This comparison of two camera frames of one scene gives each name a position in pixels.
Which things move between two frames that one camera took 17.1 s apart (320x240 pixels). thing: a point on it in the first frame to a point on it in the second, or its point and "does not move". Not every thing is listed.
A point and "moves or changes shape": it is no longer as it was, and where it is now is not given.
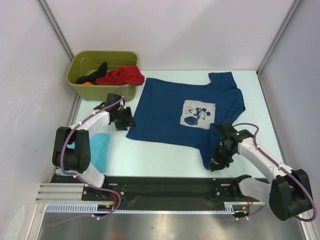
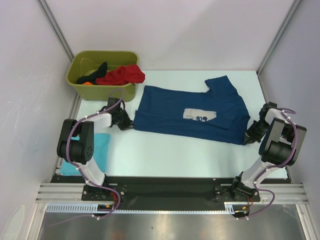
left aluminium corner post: (56, 28) does not move
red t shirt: (129, 75) does not move
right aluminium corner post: (289, 17) does not move
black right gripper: (222, 155) to (252, 132)
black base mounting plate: (163, 189) does not move
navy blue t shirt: (186, 114) moves or changes shape
